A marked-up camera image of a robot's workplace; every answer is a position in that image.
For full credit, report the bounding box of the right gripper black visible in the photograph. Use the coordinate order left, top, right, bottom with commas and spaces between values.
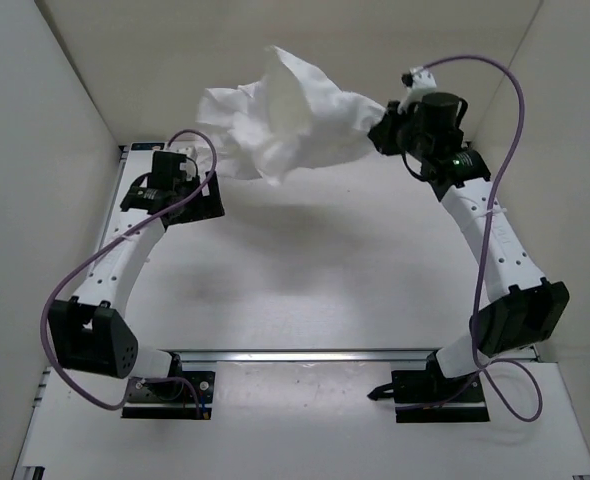
366, 104, 428, 164

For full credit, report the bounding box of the white pleated skirt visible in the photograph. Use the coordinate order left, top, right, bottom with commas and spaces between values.
196, 45, 385, 185

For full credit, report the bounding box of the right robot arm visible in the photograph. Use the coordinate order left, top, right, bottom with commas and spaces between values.
368, 92, 570, 401

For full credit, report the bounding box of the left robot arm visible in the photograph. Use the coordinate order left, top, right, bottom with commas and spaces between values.
40, 170, 224, 398

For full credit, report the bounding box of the left blue corner label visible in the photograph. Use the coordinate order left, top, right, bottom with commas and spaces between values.
130, 142, 165, 151

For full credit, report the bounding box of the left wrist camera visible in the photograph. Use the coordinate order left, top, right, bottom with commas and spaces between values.
147, 150, 199, 190

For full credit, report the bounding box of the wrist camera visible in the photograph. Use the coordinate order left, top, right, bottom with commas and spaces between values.
398, 67, 437, 112
147, 150, 199, 190

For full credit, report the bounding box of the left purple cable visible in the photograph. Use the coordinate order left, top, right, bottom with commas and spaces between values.
42, 128, 219, 419

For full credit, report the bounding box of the purple cable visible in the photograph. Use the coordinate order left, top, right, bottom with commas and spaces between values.
394, 54, 546, 422
42, 128, 219, 419

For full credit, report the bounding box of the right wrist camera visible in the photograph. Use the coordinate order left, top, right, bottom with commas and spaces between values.
398, 67, 437, 112

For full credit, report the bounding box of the aluminium left side rail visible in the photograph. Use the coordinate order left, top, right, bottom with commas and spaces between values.
95, 144, 130, 251

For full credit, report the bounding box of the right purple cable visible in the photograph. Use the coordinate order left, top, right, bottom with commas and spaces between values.
394, 54, 546, 422

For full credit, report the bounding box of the aluminium front rail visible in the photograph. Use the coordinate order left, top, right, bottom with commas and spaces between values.
177, 349, 432, 363

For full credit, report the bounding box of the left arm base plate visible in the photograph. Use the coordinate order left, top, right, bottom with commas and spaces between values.
121, 370, 216, 420

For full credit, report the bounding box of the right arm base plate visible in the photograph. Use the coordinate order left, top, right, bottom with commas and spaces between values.
367, 370, 490, 424

